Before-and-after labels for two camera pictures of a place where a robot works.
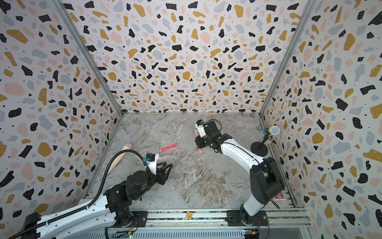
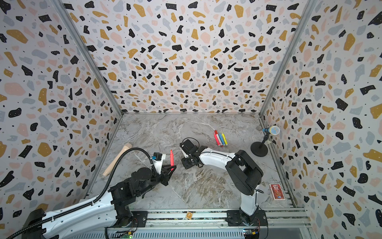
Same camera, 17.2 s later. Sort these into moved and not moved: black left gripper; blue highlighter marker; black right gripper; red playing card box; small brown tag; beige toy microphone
Moved: black right gripper
Not moved: small brown tag; black left gripper; beige toy microphone; blue highlighter marker; red playing card box
